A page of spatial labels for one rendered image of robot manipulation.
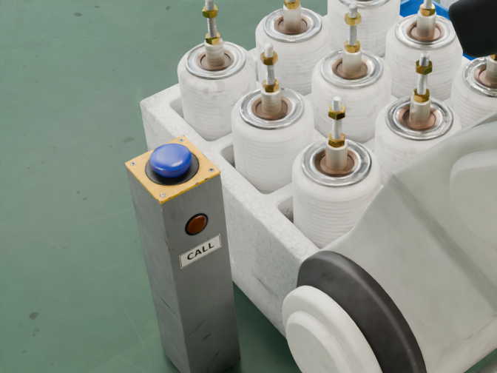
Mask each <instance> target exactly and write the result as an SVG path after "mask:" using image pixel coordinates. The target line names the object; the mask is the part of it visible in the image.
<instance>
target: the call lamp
mask: <svg viewBox="0 0 497 373"><path fill-rule="evenodd" d="M205 225H206V217H205V216H203V215H200V216H197V217H196V218H194V219H192V220H191V222H190V223H189V225H188V232H189V233H191V234H196V233H198V232H200V231H201V230H202V229H203V228H204V226H205Z"/></svg>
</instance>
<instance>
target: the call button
mask: <svg viewBox="0 0 497 373"><path fill-rule="evenodd" d="M150 162H151V166H152V168H153V170H154V171H155V172H156V173H158V174H159V175H161V176H163V177H166V178H175V177H178V176H180V175H182V174H183V173H184V172H185V171H186V170H187V169H188V168H189V167H190V165H191V163H192V156H191V152H190V150H189V149H188V148H187V147H185V146H184V145H182V144H175V143H171V144H164V145H162V146H159V147H158V148H156V149H155V150H154V151H153V152H152V154H151V156H150Z"/></svg>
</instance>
